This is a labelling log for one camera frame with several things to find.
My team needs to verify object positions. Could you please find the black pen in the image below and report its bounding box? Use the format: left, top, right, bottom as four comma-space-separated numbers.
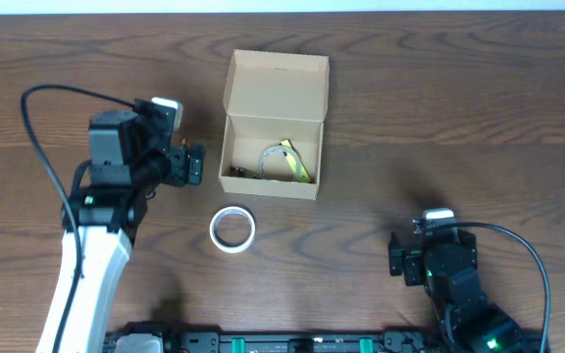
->
230, 167, 262, 179

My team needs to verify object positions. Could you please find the white tape roll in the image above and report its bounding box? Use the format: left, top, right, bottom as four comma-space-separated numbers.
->
209, 205, 257, 254

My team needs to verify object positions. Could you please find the brown cardboard box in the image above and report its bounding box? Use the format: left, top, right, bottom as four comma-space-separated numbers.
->
218, 49, 330, 200

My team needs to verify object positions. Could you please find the clear tape roll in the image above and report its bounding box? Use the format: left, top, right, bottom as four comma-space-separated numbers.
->
257, 144, 306, 180

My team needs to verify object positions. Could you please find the yellow highlighter marker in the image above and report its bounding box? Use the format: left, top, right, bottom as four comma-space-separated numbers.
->
281, 139, 311, 183

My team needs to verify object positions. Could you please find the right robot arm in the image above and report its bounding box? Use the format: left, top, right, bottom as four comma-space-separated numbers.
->
388, 227, 533, 352

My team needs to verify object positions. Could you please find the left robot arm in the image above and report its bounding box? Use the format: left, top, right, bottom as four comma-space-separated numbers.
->
37, 97, 205, 352

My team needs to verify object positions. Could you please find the right black cable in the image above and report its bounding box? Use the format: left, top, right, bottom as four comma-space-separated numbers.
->
451, 222, 552, 353

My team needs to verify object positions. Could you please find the black cable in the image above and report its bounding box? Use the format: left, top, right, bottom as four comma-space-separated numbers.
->
20, 83, 136, 353
451, 222, 552, 353

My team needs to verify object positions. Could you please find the left black cable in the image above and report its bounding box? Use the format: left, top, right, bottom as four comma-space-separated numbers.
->
20, 83, 136, 353

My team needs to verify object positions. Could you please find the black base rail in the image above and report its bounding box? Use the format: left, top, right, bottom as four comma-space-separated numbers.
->
101, 323, 459, 353

